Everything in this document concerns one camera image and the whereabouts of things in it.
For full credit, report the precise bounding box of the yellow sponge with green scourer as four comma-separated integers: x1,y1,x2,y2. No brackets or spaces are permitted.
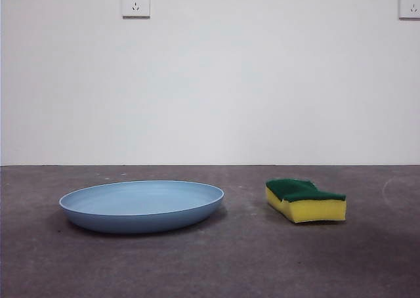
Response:
264,178,347,226

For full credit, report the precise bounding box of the light blue round plate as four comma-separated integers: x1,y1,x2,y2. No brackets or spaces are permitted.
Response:
58,179,226,235

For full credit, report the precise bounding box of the white wall socket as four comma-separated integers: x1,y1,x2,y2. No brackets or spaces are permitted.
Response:
398,0,420,20
121,0,152,19

